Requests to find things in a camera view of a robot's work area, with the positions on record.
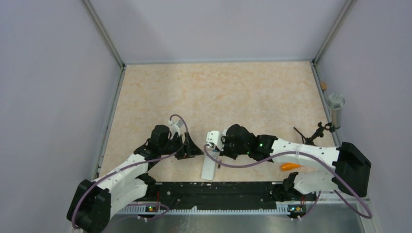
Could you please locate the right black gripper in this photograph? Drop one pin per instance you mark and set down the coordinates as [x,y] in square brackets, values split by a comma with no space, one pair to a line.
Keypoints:
[225,140]

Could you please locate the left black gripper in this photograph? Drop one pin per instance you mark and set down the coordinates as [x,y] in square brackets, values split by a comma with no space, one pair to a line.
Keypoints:
[189,150]

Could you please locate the white remote control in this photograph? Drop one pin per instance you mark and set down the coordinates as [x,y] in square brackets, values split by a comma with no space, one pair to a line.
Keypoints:
[209,165]

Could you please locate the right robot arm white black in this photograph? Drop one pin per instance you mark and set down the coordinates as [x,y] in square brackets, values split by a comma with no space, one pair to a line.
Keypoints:
[344,167]

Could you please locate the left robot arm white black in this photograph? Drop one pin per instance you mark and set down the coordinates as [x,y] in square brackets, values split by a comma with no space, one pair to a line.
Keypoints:
[96,202]

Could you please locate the orange carrot toy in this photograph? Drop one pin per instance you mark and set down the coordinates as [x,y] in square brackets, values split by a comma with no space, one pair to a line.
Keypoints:
[289,166]

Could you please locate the small cork piece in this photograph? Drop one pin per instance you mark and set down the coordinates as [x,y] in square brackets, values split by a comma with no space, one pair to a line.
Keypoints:
[323,86]

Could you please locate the silver metal cylinder cup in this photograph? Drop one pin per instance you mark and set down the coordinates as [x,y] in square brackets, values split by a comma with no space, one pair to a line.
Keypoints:
[336,103]

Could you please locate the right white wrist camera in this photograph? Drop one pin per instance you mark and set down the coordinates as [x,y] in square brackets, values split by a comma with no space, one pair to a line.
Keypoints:
[214,139]

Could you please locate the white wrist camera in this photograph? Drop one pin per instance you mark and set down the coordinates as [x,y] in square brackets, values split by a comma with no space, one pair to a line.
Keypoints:
[214,139]
[175,126]

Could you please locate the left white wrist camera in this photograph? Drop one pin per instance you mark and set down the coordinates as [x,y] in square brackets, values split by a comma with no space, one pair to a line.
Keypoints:
[175,126]

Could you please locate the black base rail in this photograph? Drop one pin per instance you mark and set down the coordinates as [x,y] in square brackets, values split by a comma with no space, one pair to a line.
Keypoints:
[222,195]

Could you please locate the black clamp mount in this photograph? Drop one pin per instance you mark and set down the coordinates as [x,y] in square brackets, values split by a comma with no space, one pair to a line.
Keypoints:
[318,133]

